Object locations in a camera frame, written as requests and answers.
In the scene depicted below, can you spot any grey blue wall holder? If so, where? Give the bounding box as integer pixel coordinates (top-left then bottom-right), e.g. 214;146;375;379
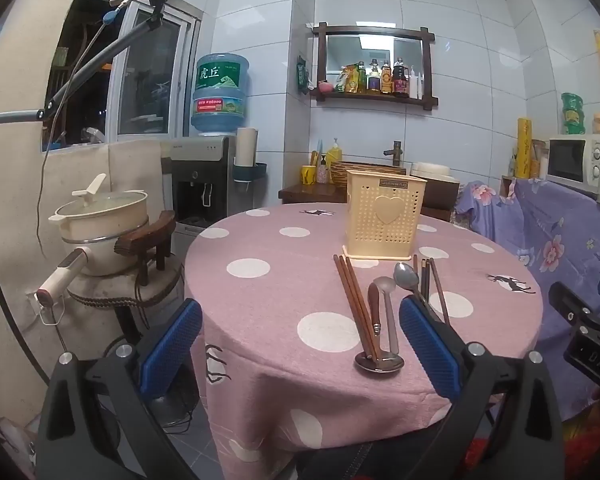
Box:
232;161;269;183

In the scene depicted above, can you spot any red plastic bag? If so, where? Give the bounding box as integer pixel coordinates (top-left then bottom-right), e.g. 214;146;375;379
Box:
565;410;600;480

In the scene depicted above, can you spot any yellow seasoning packet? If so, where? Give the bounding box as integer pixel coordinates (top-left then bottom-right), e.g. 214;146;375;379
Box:
336;63;361;95

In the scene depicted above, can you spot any yellow roll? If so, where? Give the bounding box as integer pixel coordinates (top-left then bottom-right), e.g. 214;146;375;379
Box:
516;117;534;179

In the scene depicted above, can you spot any beige padded board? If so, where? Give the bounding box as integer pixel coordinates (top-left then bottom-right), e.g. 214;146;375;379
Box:
0;0;172;321

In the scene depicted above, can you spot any wooden handled spoon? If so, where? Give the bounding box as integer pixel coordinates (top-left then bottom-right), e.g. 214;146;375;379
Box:
355;282;406;374

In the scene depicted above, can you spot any white microwave oven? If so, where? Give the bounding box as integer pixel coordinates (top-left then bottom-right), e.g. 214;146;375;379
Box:
546;134;600;197

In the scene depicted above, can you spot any blue water jug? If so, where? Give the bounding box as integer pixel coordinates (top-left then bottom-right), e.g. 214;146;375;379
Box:
190;53;251;137

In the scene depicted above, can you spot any grey water dispenser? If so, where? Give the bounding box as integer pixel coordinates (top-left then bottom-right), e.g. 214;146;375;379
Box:
162;135;242;242

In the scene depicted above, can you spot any purple floral cloth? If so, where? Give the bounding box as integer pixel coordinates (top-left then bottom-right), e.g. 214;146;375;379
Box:
455;177;600;422

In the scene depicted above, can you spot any clear plastic bag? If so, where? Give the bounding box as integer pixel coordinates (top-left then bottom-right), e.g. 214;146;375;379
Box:
0;416;37;477

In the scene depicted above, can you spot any dark wooden chair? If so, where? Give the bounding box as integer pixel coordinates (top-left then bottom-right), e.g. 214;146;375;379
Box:
114;210;177;287

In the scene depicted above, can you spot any grey seat cushion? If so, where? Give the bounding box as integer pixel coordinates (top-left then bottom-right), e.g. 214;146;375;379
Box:
67;255;186;322

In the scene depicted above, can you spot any cream pot with lid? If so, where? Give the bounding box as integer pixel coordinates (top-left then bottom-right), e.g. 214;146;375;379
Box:
48;174;151;247

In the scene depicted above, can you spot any dark soy sauce bottle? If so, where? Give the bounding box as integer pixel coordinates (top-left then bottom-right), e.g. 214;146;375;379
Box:
392;57;411;98

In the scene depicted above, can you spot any metal spoon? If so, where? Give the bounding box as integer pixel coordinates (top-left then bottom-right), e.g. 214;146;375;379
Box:
393;262;431;311
372;276;401;356

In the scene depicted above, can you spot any wooden framed mirror shelf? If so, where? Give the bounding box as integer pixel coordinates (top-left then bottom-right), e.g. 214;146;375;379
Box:
310;22;439;110

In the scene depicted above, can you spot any woven pattern wash basin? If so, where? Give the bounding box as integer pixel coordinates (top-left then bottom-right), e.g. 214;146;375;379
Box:
328;160;382;189

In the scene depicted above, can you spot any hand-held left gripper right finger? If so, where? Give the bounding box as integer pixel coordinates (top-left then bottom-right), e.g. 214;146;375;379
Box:
399;295;566;480

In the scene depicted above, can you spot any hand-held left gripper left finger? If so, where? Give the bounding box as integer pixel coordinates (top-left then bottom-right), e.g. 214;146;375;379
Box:
36;298;203;480

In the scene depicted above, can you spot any dark wooden vanity table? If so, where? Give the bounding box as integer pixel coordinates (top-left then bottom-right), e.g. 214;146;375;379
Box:
278;182;456;222

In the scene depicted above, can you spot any white paper roll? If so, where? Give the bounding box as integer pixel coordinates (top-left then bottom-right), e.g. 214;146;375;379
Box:
235;127;259;167

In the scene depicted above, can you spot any cream plastic utensil holder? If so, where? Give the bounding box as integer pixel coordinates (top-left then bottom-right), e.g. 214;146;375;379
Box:
342;169;428;261

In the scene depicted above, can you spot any thin charging cable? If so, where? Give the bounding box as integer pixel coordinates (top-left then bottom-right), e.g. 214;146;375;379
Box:
34;0;131;262

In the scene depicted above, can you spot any pink polka dot tablecloth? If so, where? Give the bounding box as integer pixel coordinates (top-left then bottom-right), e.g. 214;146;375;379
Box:
184;202;545;467

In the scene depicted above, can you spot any white framed window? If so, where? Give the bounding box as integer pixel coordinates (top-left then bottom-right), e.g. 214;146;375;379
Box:
105;2;202;142

